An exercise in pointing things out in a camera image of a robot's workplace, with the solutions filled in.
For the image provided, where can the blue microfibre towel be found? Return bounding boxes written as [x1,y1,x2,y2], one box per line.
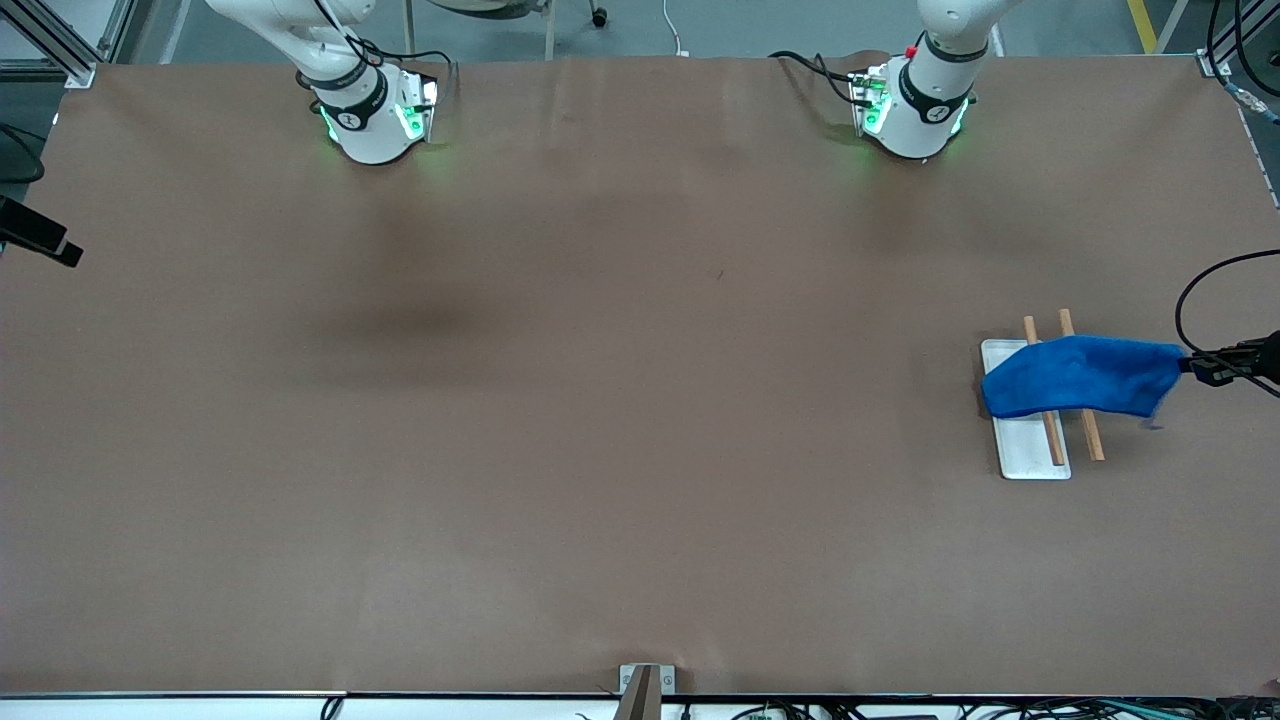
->
[980,335,1188,431]

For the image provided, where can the white towel rack wooden bars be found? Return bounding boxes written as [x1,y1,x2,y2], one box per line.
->
[980,308,1106,481]

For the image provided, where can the office chair base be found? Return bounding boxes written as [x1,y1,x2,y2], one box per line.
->
[404,0,611,61]

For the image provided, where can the aluminium frame profile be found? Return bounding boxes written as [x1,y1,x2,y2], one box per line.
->
[0,0,136,87]

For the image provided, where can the black cable with metal connector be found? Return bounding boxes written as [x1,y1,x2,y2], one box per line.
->
[1204,0,1280,125]

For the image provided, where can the cable bundle under table edge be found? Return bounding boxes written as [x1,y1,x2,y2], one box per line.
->
[680,698,1280,720]

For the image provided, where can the black right arm base cable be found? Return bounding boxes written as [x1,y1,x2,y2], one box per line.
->
[298,0,457,101]

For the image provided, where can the black arm base cable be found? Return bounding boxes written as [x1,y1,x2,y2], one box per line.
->
[298,0,457,101]
[768,50,873,107]

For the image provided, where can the white table edge rail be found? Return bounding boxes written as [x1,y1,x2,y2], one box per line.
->
[0,690,1280,720]

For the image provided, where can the black left arm base cable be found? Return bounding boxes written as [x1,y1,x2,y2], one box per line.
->
[768,50,873,107]

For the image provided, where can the white floor cable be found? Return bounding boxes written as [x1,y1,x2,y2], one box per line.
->
[660,0,693,57]

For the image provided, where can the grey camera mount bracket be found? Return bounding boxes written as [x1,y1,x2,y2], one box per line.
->
[619,664,676,720]

